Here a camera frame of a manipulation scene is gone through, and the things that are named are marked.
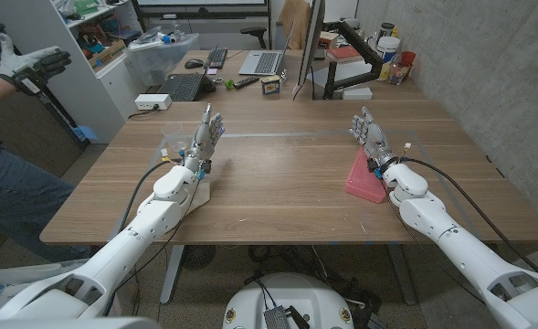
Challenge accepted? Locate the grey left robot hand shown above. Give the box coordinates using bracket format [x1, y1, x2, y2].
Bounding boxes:
[182, 102, 227, 174]

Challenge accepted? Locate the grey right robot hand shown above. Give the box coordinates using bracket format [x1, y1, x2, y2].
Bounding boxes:
[348, 105, 400, 171]

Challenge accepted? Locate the person right gloved hand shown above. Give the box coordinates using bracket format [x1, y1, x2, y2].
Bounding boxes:
[0, 32, 72, 97]

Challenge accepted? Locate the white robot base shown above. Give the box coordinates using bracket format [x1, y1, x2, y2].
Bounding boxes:
[222, 272, 355, 329]

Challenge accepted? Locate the clear plastic cup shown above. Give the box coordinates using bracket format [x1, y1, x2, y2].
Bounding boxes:
[160, 122, 188, 156]

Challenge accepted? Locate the flat white box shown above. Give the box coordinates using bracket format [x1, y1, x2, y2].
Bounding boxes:
[341, 86, 374, 101]

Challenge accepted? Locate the black laptop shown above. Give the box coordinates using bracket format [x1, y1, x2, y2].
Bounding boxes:
[157, 44, 220, 102]

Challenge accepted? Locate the white power strip box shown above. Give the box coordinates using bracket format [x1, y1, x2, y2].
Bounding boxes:
[134, 93, 173, 111]

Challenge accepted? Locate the white shelf cabinet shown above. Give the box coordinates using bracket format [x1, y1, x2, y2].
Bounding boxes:
[0, 0, 149, 145]

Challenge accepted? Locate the clear glass jar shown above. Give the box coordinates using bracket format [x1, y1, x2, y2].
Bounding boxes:
[389, 61, 410, 86]

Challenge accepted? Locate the black remote control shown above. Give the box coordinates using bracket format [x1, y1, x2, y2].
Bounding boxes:
[232, 75, 261, 90]

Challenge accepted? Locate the black keyboard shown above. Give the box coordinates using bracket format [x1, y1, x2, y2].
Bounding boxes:
[204, 44, 229, 70]

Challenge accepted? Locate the small blue yellow box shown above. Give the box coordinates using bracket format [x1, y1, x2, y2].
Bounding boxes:
[260, 75, 282, 96]

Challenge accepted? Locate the red cup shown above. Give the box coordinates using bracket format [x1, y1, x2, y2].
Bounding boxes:
[399, 50, 417, 70]

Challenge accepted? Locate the open cardboard box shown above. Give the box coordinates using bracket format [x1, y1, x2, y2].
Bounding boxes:
[88, 38, 128, 69]

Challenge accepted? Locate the red book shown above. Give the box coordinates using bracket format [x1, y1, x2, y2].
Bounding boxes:
[325, 44, 364, 64]

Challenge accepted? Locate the white plastic jar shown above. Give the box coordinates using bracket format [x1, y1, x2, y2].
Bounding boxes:
[375, 36, 401, 65]

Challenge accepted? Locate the clear plastic storage bin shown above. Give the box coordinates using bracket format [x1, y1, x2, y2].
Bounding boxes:
[126, 31, 201, 87]

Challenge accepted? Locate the silver laptop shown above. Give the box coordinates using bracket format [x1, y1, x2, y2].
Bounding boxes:
[237, 20, 296, 77]

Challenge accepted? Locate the small brown cardboard box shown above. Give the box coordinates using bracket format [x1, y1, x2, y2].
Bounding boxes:
[317, 30, 341, 50]

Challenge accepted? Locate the computer monitor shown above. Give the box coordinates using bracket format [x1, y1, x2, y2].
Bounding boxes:
[292, 0, 327, 88]

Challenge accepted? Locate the black office chair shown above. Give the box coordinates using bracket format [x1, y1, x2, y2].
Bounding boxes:
[239, 26, 269, 50]

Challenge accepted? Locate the black floor fan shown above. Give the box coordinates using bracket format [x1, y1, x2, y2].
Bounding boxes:
[180, 244, 217, 271]

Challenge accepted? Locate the person in jeans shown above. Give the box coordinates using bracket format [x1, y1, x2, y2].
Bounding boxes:
[0, 121, 91, 271]

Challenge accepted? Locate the whiteboard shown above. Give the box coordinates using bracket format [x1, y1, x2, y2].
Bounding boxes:
[133, 0, 270, 20]

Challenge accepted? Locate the grey table leg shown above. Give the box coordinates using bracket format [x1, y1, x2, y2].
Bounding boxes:
[386, 244, 418, 306]

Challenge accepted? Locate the brown jacket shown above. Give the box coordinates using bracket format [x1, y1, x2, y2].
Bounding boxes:
[276, 0, 312, 51]

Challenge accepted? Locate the grey heatsink module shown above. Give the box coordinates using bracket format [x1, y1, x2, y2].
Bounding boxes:
[262, 305, 292, 329]

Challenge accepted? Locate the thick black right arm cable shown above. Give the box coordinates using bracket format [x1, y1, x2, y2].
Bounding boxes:
[398, 156, 538, 276]

